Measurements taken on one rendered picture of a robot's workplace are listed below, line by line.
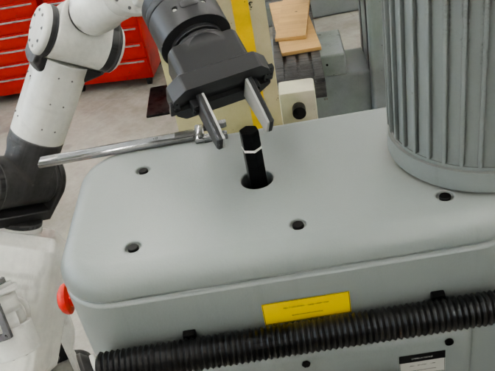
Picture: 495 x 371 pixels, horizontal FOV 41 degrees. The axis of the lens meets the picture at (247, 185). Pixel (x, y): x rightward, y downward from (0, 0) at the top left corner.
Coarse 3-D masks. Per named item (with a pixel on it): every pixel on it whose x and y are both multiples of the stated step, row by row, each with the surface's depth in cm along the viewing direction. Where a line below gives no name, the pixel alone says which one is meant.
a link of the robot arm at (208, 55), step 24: (168, 0) 75; (192, 0) 75; (216, 0) 78; (168, 24) 74; (192, 24) 75; (216, 24) 76; (168, 48) 76; (192, 48) 74; (216, 48) 74; (240, 48) 74; (192, 72) 72; (216, 72) 72; (240, 72) 72; (264, 72) 74; (168, 96) 73; (192, 96) 72; (216, 96) 75; (240, 96) 77
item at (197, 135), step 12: (180, 132) 84; (192, 132) 84; (108, 144) 85; (120, 144) 84; (132, 144) 84; (144, 144) 83; (156, 144) 83; (168, 144) 83; (48, 156) 85; (60, 156) 84; (72, 156) 84; (84, 156) 83; (96, 156) 83
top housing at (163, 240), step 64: (320, 128) 81; (384, 128) 78; (128, 192) 76; (192, 192) 74; (256, 192) 72; (320, 192) 70; (384, 192) 68; (448, 192) 67; (64, 256) 69; (128, 256) 66; (192, 256) 65; (256, 256) 64; (320, 256) 64; (384, 256) 64; (448, 256) 65; (128, 320) 67; (192, 320) 68; (256, 320) 68
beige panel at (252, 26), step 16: (224, 0) 237; (240, 0) 237; (256, 0) 238; (240, 16) 240; (256, 16) 241; (240, 32) 244; (256, 32) 245; (256, 48) 248; (272, 80) 256; (272, 96) 260; (224, 112) 262; (240, 112) 263; (272, 112) 264; (192, 128) 266; (224, 128) 266; (240, 128) 267
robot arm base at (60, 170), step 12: (0, 168) 106; (60, 168) 116; (0, 180) 105; (60, 180) 116; (0, 192) 105; (60, 192) 117; (0, 204) 106; (36, 204) 118; (48, 204) 118; (0, 216) 110; (12, 216) 111; (24, 216) 114; (36, 216) 116; (48, 216) 119; (0, 228) 111
